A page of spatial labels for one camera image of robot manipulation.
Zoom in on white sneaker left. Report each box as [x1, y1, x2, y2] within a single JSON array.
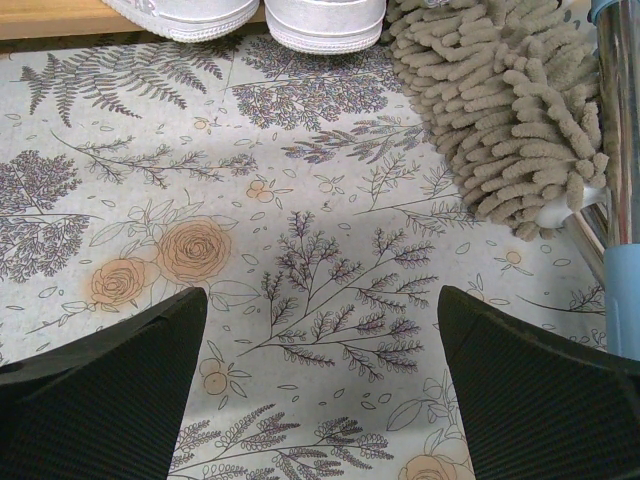
[[102, 0, 260, 43]]

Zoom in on white sneaker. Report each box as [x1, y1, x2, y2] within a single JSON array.
[[102, 0, 260, 43], [265, 0, 387, 55]]

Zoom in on white sneaker right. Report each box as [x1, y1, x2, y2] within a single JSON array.
[[265, 0, 387, 55]]

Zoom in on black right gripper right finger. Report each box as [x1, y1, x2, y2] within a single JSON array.
[[437, 286, 639, 479]]

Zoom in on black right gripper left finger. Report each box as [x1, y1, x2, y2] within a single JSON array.
[[1, 287, 207, 479]]

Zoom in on beige chenille mop head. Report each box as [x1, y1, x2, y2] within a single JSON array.
[[387, 1, 608, 241]]

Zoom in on mop handle pole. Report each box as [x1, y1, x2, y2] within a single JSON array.
[[565, 1, 639, 360]]

